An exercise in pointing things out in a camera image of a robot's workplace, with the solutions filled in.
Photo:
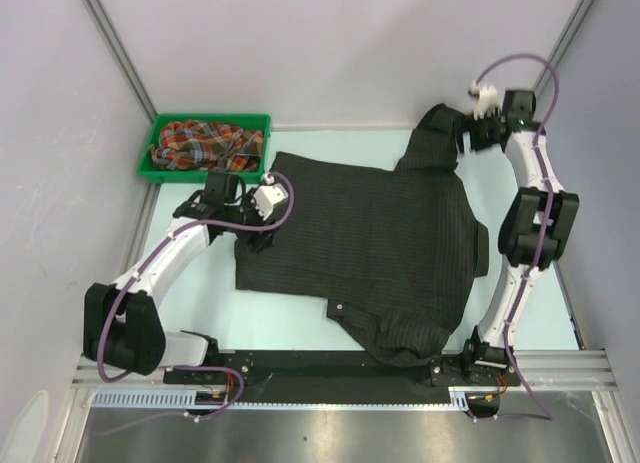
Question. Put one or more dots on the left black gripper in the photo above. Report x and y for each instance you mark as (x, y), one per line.
(257, 241)

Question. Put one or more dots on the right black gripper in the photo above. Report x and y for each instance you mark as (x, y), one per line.
(467, 124)

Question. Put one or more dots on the black pinstripe long sleeve shirt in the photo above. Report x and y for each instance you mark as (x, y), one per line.
(394, 253)

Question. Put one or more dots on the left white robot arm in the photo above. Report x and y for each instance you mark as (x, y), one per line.
(122, 330)

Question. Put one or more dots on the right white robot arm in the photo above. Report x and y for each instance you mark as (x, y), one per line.
(534, 232)

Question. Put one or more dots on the plaid long sleeve shirt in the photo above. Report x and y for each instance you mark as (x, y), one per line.
(195, 145)

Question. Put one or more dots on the green plastic bin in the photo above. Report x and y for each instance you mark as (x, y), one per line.
(250, 121)

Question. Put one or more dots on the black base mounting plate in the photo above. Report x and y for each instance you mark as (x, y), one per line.
(351, 378)

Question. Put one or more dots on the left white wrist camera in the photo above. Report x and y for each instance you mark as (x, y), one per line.
(270, 195)

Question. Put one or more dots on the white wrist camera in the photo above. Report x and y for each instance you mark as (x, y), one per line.
(270, 195)
(487, 99)

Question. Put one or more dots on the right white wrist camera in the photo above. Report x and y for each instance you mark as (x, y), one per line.
(487, 99)

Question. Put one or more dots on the white slotted cable duct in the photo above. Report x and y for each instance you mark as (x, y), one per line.
(205, 401)

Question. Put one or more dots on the aluminium frame rail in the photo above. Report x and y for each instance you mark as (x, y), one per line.
(556, 370)

